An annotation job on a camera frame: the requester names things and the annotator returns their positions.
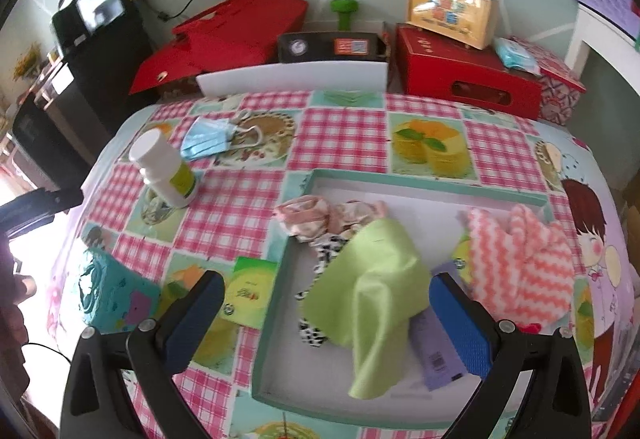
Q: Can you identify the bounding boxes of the black box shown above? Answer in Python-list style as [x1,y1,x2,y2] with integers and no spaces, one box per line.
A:
[277,32,391,65]

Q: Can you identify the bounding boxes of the yellow flowers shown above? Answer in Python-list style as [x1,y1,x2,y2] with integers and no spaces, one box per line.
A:
[12,44,43,80]

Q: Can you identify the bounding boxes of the green dumbbell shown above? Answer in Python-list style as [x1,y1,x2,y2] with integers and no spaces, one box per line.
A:
[330,0,358,32]

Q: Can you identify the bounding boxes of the white pill bottle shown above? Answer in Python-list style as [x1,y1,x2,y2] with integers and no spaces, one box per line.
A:
[128,128,198,209]

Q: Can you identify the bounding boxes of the teal tissue box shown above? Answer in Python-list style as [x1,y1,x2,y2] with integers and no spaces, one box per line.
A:
[75,246,162,332]

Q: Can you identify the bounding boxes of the black device with screen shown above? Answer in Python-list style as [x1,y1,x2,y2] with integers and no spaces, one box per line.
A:
[51,0,138,55]

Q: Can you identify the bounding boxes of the pink floral scrunchie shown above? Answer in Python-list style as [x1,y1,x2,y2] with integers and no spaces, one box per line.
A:
[274,196,391,245]

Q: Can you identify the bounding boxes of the open red gift box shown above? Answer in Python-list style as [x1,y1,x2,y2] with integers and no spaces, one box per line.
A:
[129,0,309,96]

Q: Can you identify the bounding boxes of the blue face mask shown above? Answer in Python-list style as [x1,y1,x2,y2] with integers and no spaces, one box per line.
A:
[180,113,265,162]

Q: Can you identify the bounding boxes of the light green cloth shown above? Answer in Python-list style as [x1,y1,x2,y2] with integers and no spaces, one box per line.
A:
[299,218,433,401]

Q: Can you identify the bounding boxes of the blue wet wipes pack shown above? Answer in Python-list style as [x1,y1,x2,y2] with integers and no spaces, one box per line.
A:
[494,38,541,75]

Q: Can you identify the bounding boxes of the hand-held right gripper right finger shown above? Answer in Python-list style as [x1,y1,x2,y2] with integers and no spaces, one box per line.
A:
[429,271,593,439]

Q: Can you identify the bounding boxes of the white shelf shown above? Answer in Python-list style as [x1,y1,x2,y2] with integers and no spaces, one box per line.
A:
[565,2,640,95]

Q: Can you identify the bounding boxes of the teal edged tray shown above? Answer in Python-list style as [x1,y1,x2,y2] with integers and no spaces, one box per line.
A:
[251,168,561,425]

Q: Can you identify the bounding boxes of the white chair back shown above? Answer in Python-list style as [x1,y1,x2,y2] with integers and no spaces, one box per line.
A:
[196,60,390,96]

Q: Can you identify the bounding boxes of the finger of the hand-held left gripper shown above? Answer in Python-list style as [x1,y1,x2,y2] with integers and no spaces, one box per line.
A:
[0,188,85,237]

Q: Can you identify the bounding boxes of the green tissue packet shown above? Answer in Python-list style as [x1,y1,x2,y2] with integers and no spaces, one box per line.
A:
[451,231,476,285]
[218,256,279,327]

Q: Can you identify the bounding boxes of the leopard print scrunchie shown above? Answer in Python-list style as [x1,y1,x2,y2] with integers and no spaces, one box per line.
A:
[295,231,351,350]

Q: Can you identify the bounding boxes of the purple packet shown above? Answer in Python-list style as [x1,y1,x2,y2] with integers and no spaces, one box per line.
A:
[410,261,468,391]

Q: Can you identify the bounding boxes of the red patterned tissue box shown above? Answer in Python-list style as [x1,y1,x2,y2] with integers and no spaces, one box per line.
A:
[510,36,587,126]

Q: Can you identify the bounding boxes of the yellow gift box with handle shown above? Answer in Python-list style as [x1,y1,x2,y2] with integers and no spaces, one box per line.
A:
[406,0,501,51]

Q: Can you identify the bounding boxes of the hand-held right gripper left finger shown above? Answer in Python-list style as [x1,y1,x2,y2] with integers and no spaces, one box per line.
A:
[60,269,226,439]

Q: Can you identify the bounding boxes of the pink white striped fluffy cloth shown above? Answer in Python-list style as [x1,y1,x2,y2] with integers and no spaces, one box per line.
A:
[457,204,573,326]

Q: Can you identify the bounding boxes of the red box with window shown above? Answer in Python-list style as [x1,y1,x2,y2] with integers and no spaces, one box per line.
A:
[395,23,543,120]

